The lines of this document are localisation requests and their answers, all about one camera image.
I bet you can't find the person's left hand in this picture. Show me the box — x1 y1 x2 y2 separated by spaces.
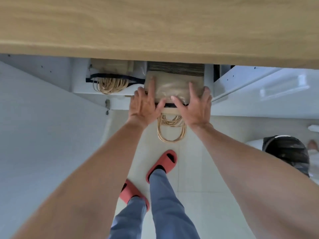
127 78 166 129

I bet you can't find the person's right hand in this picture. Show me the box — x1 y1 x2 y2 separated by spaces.
171 82 213 129

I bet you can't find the plastic-wrapped brown paper bag bundle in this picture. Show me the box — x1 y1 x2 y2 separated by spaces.
145 62 205 143

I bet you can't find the person's right forearm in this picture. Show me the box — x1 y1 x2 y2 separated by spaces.
191 123 319 239

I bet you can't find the person's left forearm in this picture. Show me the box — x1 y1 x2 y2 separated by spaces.
11 119 148 239

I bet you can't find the person's right red slipper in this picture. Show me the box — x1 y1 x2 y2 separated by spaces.
146 150 178 184

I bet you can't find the person's red slipper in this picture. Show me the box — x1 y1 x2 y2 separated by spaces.
119 179 150 212
146 150 178 184

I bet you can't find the white cabinet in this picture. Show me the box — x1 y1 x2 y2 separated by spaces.
0 54 236 111

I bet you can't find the person's left red slipper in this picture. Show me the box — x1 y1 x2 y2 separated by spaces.
119 179 150 212

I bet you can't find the person's right grey trouser leg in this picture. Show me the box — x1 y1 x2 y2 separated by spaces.
149 169 200 239

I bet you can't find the person's grey trouser leg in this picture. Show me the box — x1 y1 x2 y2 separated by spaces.
149 169 200 239
108 196 147 239

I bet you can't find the plain white cabinet door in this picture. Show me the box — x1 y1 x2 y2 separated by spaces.
0 61 111 239

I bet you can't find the person's left grey trouser leg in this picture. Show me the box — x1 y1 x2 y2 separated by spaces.
108 196 147 239

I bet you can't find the black bin bag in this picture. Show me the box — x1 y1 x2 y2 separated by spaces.
262 135 311 178

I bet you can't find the black-strapped brown paper bag bundle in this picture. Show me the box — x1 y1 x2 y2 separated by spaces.
86 59 145 95

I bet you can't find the white cabinet door with handle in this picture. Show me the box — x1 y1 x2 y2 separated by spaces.
211 66 319 120

